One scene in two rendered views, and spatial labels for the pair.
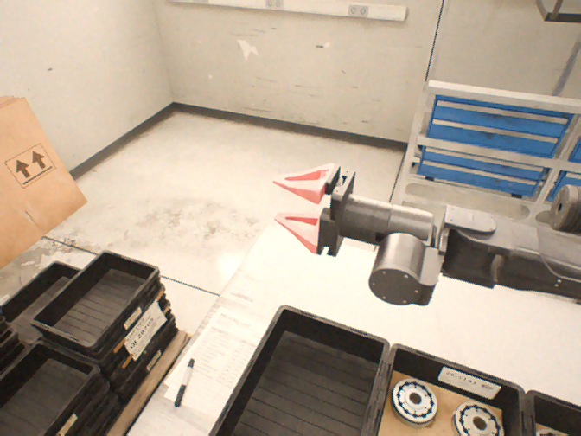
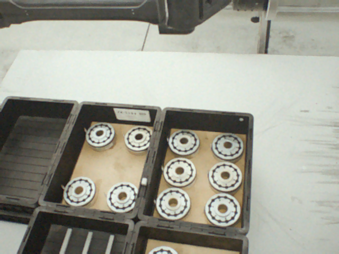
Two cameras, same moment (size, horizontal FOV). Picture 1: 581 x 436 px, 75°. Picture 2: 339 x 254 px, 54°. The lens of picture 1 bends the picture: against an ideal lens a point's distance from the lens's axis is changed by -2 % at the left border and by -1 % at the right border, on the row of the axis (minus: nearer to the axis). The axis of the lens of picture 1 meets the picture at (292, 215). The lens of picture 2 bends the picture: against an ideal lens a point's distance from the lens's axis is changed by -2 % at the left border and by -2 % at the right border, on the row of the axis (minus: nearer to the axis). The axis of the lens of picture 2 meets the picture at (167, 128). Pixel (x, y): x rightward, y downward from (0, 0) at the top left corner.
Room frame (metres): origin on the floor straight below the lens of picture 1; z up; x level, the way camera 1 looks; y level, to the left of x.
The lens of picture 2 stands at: (-0.33, -0.46, 1.80)
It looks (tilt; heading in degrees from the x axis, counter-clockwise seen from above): 53 degrees down; 355
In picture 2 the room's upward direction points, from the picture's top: 10 degrees counter-clockwise
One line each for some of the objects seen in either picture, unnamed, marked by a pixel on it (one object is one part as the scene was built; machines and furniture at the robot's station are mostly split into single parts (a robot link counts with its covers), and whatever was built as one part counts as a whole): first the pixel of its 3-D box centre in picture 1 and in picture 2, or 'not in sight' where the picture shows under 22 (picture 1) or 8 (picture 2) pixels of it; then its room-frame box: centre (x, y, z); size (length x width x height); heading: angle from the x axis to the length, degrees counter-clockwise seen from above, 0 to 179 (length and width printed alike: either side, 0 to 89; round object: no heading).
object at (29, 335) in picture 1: (54, 312); not in sight; (1.09, 1.13, 0.26); 0.40 x 0.30 x 0.23; 159
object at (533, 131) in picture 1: (485, 148); not in sight; (2.05, -1.17, 0.60); 0.72 x 0.03 x 0.56; 69
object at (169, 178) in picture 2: not in sight; (179, 171); (0.19, -0.52, 0.86); 0.10 x 0.10 x 0.01
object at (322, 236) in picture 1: (306, 216); not in sight; (0.40, -0.02, 1.43); 0.09 x 0.07 x 0.07; 69
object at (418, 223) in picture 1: (406, 233); not in sight; (0.35, -0.14, 1.45); 0.07 x 0.07 x 0.06; 69
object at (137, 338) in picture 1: (145, 329); not in sight; (0.91, 0.60, 0.41); 0.31 x 0.02 x 0.16; 159
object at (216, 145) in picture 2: not in sight; (228, 146); (0.24, -0.69, 0.86); 0.10 x 0.10 x 0.01
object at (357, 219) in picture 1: (359, 218); not in sight; (0.38, -0.09, 1.45); 0.07 x 0.07 x 0.10; 69
